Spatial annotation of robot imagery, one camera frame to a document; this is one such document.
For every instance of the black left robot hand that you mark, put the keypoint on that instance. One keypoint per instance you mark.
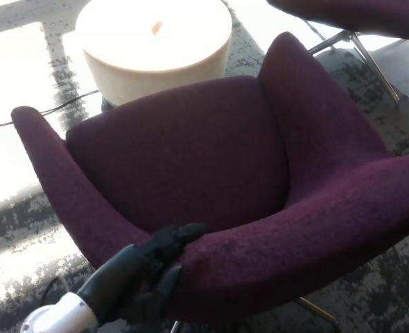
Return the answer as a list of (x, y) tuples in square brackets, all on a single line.
[(135, 274)]

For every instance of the purple fabric swivel armchair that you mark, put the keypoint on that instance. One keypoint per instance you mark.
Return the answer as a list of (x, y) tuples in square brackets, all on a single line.
[(225, 215)]

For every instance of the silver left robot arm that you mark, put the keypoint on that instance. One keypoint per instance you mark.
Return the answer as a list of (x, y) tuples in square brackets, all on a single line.
[(57, 315)]

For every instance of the round white side table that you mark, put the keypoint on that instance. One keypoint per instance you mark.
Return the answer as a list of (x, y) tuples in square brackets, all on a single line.
[(156, 59)]

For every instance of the small orange object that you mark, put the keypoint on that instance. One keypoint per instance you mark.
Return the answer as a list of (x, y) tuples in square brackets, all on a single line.
[(156, 27)]

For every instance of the purple chair with metal legs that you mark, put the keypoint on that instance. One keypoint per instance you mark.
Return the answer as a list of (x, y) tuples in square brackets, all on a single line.
[(357, 14)]

